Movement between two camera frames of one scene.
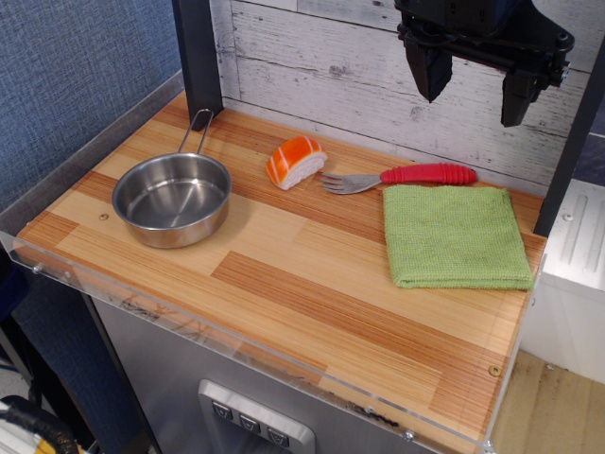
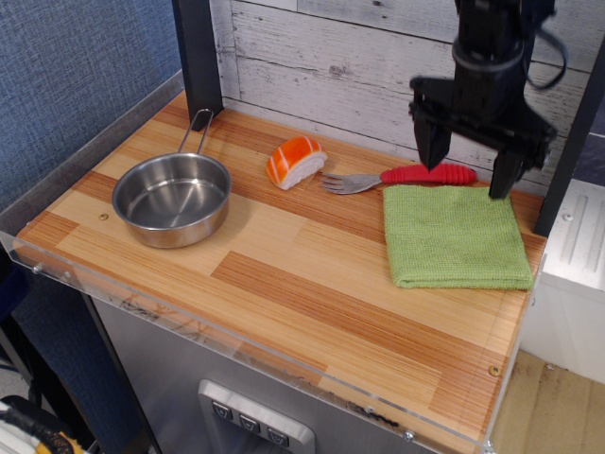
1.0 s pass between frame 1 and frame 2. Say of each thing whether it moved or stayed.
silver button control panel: stayed
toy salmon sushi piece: stayed
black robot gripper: moved
